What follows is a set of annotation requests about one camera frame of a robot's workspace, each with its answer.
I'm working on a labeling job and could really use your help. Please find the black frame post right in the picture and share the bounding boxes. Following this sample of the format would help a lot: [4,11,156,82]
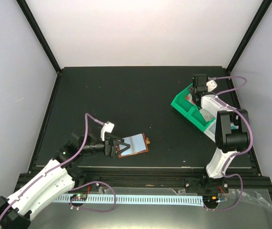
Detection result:
[226,0,272,73]

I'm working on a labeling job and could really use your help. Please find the white slotted cable duct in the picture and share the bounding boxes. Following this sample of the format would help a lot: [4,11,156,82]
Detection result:
[53,194,203,207]

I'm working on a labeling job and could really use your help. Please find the white translucent bin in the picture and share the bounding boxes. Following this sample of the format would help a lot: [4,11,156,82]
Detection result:
[203,119,216,142]

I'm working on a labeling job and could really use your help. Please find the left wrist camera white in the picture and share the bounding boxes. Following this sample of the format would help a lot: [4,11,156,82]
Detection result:
[101,121,115,141]

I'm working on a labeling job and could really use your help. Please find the green bin middle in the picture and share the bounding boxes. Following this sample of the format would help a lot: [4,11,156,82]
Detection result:
[186,105,211,132]

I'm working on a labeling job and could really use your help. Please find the white card pink flowers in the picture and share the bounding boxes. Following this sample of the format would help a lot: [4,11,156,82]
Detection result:
[200,109,215,122]

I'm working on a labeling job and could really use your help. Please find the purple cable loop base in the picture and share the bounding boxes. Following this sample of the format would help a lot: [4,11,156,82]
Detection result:
[203,173,244,212]
[70,181,117,213]

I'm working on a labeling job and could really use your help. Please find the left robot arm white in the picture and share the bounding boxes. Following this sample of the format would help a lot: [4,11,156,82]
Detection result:
[0,133,131,229]

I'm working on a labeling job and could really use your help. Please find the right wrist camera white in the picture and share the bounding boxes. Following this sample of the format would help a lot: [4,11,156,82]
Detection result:
[206,80,218,92]

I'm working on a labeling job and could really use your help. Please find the brown leather card holder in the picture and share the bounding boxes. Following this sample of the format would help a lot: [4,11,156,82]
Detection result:
[118,133,150,158]

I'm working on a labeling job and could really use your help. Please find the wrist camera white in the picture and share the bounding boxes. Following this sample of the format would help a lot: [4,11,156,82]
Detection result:
[206,80,218,92]
[101,121,115,141]

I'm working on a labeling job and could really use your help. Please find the small circuit board right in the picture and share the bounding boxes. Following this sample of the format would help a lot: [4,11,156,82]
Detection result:
[202,195,228,203]

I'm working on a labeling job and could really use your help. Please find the red dotted card in bin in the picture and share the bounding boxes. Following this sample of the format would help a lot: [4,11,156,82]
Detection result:
[185,94,195,105]

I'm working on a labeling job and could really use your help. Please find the small circuit board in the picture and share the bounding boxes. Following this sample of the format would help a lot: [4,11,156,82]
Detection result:
[70,194,88,201]
[202,195,228,203]

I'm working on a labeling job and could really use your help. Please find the green bin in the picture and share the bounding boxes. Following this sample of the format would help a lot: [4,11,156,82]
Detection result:
[171,84,193,118]
[186,105,211,132]

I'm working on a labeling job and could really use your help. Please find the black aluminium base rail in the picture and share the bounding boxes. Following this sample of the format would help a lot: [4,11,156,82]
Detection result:
[19,166,272,191]

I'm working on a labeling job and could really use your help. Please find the black frame post left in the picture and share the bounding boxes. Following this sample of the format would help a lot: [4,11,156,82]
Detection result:
[16,0,61,73]

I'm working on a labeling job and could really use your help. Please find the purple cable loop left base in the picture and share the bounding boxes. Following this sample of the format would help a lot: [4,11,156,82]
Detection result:
[70,181,117,213]

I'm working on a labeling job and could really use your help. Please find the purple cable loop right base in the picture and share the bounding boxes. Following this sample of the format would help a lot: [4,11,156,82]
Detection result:
[203,173,244,212]

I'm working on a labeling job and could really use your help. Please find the small circuit board left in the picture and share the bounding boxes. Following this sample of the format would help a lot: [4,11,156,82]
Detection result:
[70,194,88,201]

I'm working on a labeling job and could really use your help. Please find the green bin far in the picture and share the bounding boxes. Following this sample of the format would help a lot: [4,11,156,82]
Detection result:
[171,84,193,118]

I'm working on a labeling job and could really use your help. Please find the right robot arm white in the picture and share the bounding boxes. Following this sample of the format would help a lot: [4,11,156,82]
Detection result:
[189,74,253,192]

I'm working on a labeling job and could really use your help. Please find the black frame post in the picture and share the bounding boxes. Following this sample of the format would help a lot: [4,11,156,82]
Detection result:
[226,0,272,73]
[16,0,61,73]

